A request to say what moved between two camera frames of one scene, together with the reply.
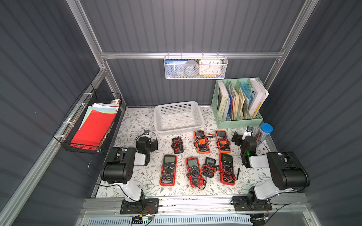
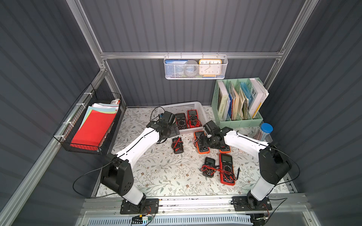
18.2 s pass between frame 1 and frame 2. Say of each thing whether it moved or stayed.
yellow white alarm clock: stayed
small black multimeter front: stayed
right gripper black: moved
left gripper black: moved
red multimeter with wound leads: moved
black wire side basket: stayed
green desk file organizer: stayed
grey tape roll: stayed
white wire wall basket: stayed
